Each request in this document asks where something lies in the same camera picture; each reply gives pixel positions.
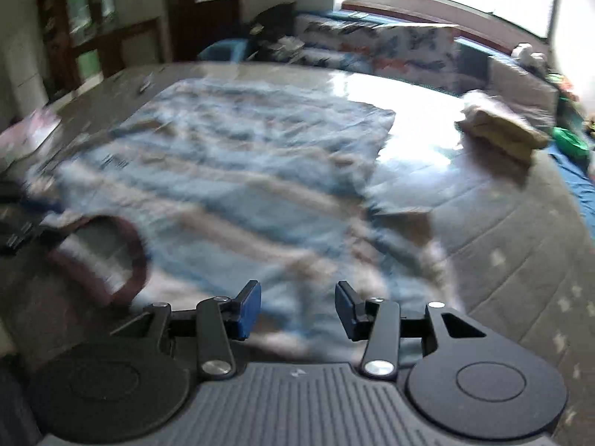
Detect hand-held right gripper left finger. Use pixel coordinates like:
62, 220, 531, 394
110, 280, 262, 379

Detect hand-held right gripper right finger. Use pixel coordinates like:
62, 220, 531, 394
335, 281, 488, 378

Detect blue striped towel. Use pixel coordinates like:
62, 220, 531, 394
28, 78, 456, 363

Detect dark red band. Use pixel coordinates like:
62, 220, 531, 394
46, 214, 150, 308

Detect folded beige green blanket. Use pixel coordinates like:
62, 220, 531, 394
454, 89, 551, 163

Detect butterfly print cushion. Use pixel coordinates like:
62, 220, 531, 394
297, 47, 377, 74
293, 12, 461, 93

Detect teal plastic stool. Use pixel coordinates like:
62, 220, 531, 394
200, 39, 252, 62

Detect dark striped cloth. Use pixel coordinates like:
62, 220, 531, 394
253, 32, 305, 59

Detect pink box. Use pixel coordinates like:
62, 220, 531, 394
0, 107, 63, 169

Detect green bowl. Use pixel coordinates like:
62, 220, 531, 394
552, 126, 591, 159

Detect grey pillow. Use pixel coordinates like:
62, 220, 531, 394
486, 53, 559, 122

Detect black bag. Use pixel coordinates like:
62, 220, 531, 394
251, 2, 298, 38

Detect dark wooden door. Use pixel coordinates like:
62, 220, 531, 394
167, 0, 243, 62

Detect green brown plush toys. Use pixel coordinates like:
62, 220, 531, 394
549, 72, 595, 126

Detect white stuffed toy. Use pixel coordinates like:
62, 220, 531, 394
511, 43, 549, 71

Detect wooden cabinet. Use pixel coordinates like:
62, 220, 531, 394
37, 0, 168, 98

